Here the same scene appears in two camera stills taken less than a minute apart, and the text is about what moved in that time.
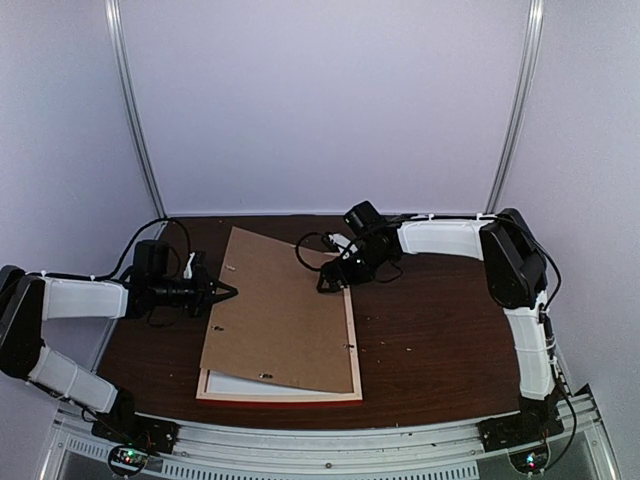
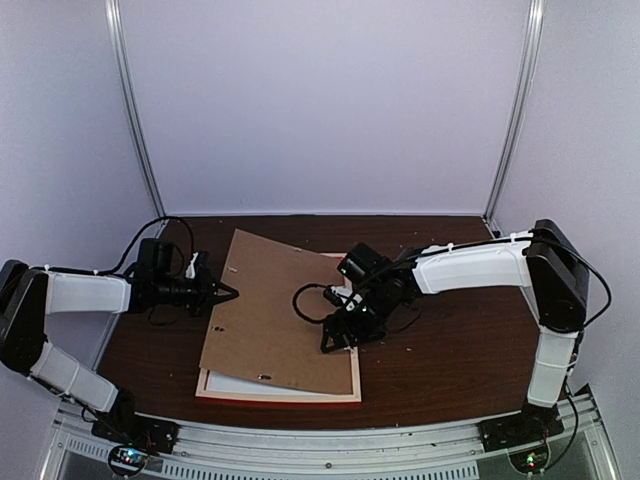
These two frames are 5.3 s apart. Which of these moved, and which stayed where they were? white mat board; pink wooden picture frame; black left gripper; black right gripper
Moved: black right gripper
Stayed: pink wooden picture frame; black left gripper; white mat board
